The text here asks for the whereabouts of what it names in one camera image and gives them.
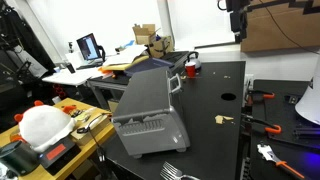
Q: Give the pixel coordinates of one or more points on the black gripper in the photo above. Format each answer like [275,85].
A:
[238,20]

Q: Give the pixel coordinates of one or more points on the open plain cardboard box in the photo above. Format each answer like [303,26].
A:
[145,36]

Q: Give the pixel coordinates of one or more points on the gray toaster oven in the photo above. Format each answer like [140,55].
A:
[146,100]

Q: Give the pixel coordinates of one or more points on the open black laptop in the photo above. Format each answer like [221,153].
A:
[87,46]

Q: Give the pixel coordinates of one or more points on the large cardboard panel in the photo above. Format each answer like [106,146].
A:
[266,40]

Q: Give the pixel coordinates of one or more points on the red plastic cup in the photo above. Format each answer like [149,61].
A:
[190,70]

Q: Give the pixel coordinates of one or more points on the cardboard box with smile print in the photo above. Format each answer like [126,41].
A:
[160,46]

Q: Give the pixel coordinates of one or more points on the tan tape scrap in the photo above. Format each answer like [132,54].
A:
[219,119]

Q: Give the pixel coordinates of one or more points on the blue plastic bin lid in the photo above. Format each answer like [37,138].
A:
[146,66]

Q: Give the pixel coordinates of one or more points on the white paper sheets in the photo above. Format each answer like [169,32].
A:
[126,55]

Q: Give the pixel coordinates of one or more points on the silver fork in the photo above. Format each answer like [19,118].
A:
[171,171]

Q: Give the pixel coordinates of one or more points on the white table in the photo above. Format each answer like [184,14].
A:
[70,78]

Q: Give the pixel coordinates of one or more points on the shallow wooden tray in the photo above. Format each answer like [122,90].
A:
[83,135]

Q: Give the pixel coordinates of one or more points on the white plush with orange ears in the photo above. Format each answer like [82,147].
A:
[43,126]

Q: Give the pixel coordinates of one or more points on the black scale with orange display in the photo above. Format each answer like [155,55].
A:
[56,151]

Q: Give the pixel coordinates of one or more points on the black hanging coat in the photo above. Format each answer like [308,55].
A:
[23,36]

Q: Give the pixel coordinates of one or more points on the black cylinder speaker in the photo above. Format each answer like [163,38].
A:
[18,158]

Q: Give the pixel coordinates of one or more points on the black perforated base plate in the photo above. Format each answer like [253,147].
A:
[286,110]

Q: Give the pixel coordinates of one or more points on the gray metal table frame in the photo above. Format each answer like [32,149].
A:
[100,85]

